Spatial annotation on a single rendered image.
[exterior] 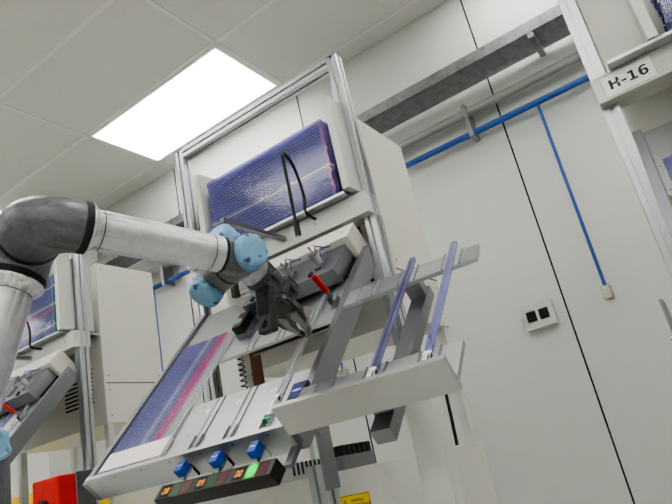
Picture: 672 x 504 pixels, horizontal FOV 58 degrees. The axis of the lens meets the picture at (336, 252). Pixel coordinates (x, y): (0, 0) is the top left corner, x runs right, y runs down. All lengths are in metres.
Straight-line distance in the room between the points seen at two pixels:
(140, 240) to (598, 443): 2.35
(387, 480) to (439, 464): 0.33
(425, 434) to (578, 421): 1.87
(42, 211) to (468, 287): 2.45
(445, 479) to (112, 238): 0.75
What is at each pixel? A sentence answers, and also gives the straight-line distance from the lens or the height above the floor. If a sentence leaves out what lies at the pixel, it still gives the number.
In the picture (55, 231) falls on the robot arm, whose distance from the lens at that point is 1.13.
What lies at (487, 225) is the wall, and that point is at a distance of 3.25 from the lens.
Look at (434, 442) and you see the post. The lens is 1.24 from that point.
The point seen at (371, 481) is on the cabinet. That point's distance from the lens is 1.56.
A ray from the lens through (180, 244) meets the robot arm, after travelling 1.19.
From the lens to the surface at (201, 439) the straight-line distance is 1.52.
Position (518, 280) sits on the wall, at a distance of 3.15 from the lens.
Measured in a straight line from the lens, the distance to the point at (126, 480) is 1.68.
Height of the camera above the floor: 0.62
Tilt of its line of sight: 19 degrees up
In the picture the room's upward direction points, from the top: 12 degrees counter-clockwise
